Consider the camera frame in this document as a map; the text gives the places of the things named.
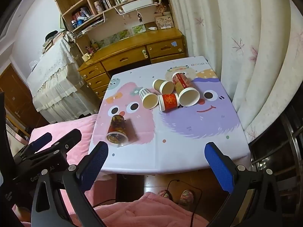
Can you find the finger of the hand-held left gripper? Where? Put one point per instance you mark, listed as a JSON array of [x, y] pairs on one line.
[[41, 139], [68, 138]]

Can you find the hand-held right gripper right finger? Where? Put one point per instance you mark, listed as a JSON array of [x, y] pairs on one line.
[[219, 167]]

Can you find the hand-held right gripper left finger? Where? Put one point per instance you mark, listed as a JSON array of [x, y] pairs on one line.
[[94, 165]]

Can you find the dark red printed paper cup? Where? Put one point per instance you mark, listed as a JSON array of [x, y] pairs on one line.
[[117, 127]]

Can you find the small red paper cup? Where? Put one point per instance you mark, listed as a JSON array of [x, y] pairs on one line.
[[169, 101]]

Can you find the grey checked paper cup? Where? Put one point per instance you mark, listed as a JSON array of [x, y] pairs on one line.
[[143, 94]]

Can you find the tall red patterned paper cup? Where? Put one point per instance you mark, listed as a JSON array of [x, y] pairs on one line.
[[181, 81]]

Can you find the beige paper cup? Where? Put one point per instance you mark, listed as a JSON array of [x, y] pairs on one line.
[[158, 83]]

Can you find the pink blanket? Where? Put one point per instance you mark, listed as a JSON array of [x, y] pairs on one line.
[[78, 124]]

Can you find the patterned slipper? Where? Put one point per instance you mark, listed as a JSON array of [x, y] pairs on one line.
[[186, 196], [165, 194]]

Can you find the cartoon printed tablecloth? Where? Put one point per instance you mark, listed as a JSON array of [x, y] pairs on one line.
[[189, 134]]

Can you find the brown wooden cabinet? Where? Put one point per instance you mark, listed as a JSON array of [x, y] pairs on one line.
[[16, 94]]

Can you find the lace covered cabinet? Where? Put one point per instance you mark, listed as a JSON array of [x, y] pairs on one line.
[[54, 82]]

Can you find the pink fleece robe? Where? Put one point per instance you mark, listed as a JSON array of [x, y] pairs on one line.
[[142, 212]]

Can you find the stack of books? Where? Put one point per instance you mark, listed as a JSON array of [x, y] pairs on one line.
[[52, 40]]

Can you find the wooden desk with drawers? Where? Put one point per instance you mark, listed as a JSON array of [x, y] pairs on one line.
[[132, 49]]

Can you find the small white bottle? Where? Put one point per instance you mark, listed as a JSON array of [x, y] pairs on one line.
[[152, 28]]

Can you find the white floral curtain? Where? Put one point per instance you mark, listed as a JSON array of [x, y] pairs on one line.
[[236, 28]]

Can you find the white storage box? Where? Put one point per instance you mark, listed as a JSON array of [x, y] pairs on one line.
[[137, 4]]

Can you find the patterned cardboard box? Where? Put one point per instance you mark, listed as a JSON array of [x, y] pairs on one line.
[[163, 21]]

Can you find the black metal frame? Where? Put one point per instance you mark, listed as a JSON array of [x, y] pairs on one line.
[[291, 134]]

